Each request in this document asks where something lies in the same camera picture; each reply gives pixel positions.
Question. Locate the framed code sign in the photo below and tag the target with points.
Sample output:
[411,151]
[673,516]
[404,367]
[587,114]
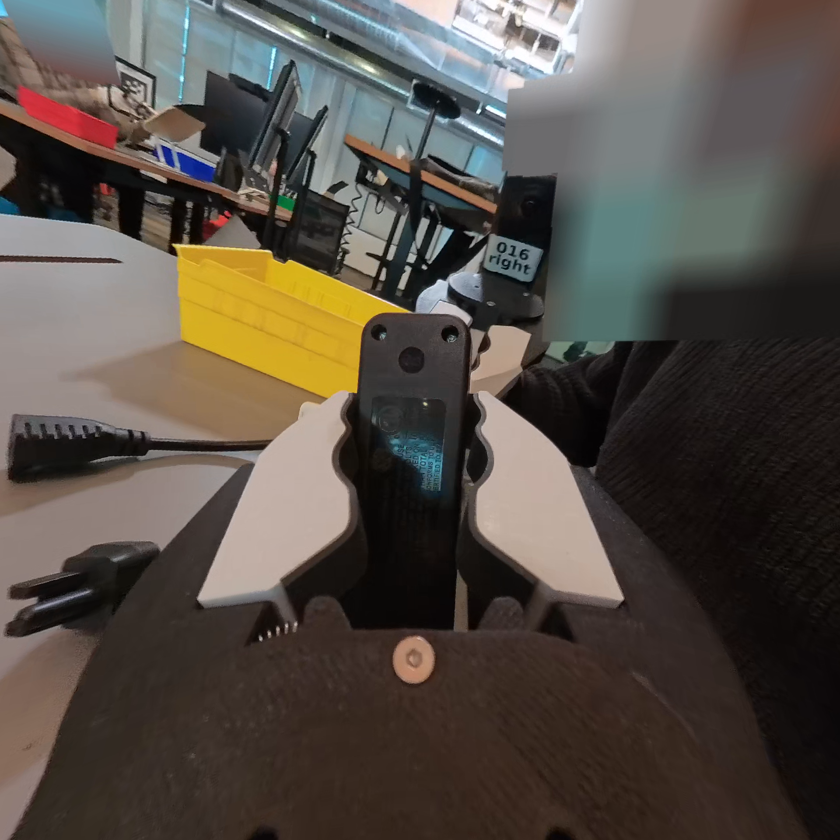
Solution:
[136,82]

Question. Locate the yellow plastic bin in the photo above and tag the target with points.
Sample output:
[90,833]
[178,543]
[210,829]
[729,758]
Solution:
[262,308]

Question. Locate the silver ventilation duct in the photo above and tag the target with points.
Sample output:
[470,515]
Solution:
[394,39]

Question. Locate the red parts bin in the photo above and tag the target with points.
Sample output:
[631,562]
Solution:
[65,118]

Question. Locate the black monitor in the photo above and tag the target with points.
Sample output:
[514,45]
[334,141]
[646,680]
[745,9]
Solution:
[262,118]

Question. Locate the black socket block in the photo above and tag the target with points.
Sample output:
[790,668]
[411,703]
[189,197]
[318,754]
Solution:
[413,367]

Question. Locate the white leaning panel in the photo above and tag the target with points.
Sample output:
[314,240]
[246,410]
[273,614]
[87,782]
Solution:
[233,233]

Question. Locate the black round pedestal lamp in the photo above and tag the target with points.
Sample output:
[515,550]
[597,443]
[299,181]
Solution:
[433,98]

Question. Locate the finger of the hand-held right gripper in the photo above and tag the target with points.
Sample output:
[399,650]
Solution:
[446,308]
[502,358]

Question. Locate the black mesh office chair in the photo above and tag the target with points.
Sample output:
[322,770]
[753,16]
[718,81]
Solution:
[321,229]

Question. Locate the wooden work table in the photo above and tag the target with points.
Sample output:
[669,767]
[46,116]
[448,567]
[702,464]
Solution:
[131,157]

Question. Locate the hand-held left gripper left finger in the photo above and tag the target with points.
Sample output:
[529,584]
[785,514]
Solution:
[282,518]

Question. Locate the grey desk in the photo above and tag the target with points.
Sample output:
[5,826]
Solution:
[85,367]

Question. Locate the blue plastic bin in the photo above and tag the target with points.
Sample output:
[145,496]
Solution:
[190,164]

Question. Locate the person's torso in black sweater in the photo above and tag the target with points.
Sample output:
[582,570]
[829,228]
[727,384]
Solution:
[722,525]

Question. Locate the black three-prong plug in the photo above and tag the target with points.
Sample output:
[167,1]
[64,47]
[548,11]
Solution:
[105,568]

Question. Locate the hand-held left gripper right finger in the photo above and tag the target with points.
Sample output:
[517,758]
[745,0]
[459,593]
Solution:
[544,518]

